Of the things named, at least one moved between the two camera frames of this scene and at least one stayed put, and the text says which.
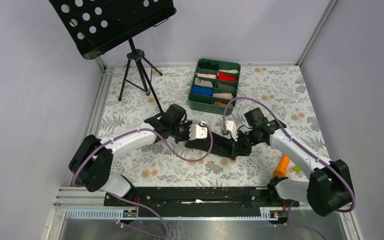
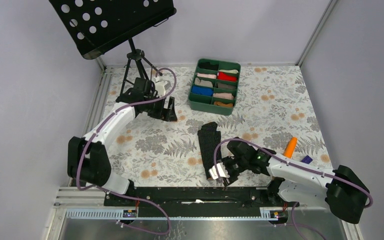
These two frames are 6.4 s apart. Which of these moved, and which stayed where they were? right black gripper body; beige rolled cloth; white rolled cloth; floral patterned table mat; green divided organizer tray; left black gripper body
Moved: right black gripper body; left black gripper body
Stayed: floral patterned table mat; green divided organizer tray; white rolled cloth; beige rolled cloth
